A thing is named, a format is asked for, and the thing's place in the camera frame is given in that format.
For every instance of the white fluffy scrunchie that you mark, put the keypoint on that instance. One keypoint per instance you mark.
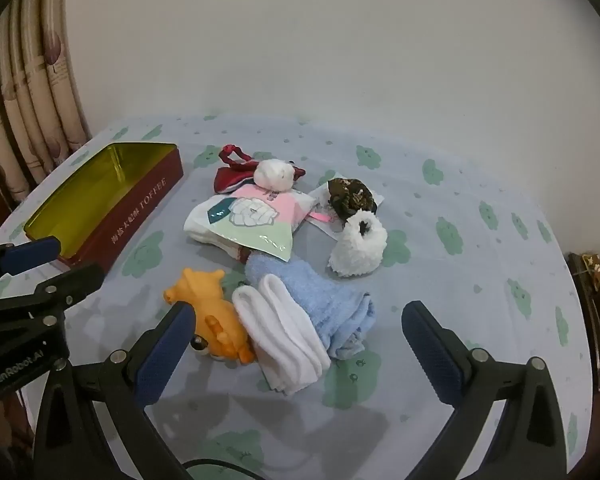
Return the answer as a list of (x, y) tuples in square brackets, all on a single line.
[(350, 255)]

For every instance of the red satin pouch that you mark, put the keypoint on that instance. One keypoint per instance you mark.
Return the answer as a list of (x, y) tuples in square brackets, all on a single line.
[(230, 175)]

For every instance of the orange plush toy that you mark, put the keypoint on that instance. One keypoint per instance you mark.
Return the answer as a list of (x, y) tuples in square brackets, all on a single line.
[(205, 295)]

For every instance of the white socks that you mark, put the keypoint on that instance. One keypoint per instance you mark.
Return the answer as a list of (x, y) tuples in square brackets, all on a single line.
[(280, 335)]

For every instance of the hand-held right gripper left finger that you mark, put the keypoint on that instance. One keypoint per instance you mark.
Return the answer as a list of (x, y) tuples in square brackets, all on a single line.
[(164, 356)]

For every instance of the white cotton ball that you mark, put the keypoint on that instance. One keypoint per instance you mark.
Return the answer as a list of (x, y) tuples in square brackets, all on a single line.
[(274, 174)]

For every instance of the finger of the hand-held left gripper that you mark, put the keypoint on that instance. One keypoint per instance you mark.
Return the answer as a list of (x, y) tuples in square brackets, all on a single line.
[(30, 253), (72, 280)]

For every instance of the green cloud print tablecloth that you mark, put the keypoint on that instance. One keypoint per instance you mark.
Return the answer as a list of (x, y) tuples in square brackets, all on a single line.
[(455, 285)]

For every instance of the white flat sachet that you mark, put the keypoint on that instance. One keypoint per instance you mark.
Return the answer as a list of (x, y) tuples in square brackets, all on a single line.
[(321, 194)]

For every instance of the dark floral scrunchie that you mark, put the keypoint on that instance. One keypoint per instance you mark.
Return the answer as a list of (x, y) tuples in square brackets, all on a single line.
[(350, 197)]

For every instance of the pink green wet wipes packet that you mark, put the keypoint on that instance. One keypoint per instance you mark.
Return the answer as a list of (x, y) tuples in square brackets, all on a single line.
[(260, 220)]

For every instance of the red rectangular tin box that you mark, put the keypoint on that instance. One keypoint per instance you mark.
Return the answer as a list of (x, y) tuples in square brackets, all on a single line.
[(130, 210)]

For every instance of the beige patterned curtain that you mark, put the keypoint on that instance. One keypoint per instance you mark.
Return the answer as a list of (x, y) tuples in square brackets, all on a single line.
[(35, 110)]

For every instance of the brown floral pouch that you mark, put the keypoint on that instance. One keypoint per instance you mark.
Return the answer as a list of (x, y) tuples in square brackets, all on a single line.
[(596, 266)]

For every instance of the blue fluffy sock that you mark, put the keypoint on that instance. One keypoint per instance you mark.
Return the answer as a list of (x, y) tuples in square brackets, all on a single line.
[(325, 290)]

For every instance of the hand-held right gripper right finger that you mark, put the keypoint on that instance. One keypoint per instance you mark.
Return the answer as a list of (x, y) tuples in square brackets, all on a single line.
[(431, 351)]

